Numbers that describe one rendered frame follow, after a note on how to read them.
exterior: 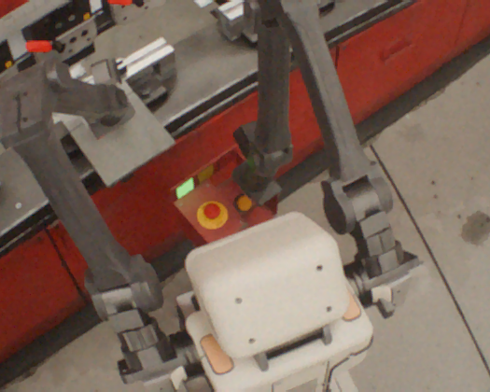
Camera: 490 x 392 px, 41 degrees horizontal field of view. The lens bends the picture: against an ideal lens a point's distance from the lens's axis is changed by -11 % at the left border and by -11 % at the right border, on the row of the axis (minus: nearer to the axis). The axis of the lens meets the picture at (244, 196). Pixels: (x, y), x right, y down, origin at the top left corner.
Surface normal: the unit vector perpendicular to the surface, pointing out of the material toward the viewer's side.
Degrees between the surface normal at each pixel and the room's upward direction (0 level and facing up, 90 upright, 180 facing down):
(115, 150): 0
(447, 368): 0
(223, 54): 0
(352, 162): 38
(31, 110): 13
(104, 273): 68
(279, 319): 48
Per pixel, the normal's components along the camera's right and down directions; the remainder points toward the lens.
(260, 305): 0.29, 0.27
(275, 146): 0.48, 0.64
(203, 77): 0.00, -0.48
